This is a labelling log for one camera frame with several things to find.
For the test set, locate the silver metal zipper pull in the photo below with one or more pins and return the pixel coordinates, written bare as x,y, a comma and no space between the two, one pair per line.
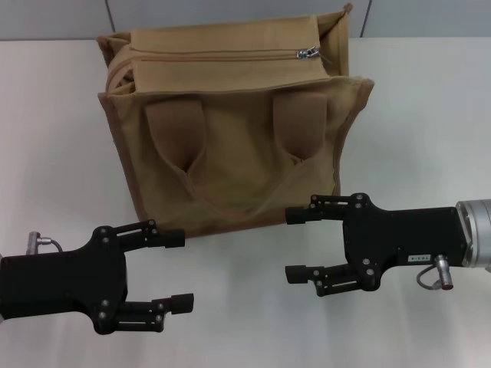
307,53

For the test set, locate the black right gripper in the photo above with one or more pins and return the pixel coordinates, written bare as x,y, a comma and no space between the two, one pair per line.
403,237

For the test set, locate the khaki canvas food bag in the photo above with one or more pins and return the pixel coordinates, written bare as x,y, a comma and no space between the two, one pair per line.
238,153

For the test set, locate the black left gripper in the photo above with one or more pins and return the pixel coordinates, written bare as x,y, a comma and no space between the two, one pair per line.
57,280

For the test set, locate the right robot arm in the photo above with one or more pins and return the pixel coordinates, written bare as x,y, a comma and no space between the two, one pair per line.
479,234

